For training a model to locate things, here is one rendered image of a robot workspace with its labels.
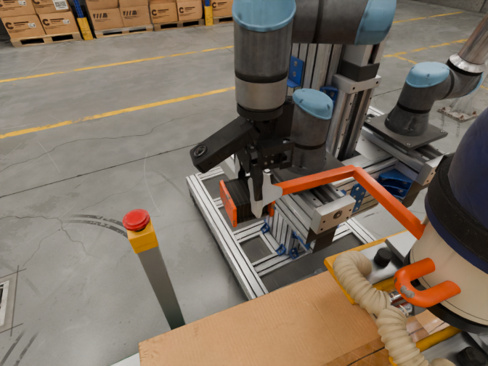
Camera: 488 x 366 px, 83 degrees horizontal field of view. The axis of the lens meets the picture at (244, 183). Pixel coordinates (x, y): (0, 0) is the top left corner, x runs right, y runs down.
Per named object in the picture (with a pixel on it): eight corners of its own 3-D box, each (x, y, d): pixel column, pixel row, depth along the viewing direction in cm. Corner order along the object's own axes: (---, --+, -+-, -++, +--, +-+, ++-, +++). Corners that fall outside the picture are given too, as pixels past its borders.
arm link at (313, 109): (329, 147, 81) (339, 104, 72) (282, 144, 82) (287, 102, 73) (324, 126, 90) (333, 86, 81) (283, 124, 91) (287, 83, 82)
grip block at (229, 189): (233, 228, 52) (232, 210, 49) (220, 197, 58) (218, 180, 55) (274, 216, 54) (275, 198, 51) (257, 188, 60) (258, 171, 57)
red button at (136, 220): (127, 240, 73) (123, 230, 70) (124, 221, 78) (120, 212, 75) (154, 231, 75) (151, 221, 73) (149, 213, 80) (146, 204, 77)
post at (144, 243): (183, 359, 140) (128, 240, 73) (179, 346, 144) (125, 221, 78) (196, 354, 142) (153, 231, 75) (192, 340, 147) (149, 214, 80)
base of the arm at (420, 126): (375, 122, 112) (384, 99, 105) (401, 113, 117) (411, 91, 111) (407, 140, 102) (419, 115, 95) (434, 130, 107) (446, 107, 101)
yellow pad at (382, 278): (351, 306, 51) (359, 293, 48) (322, 262, 59) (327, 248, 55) (481, 253, 60) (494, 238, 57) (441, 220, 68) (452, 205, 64)
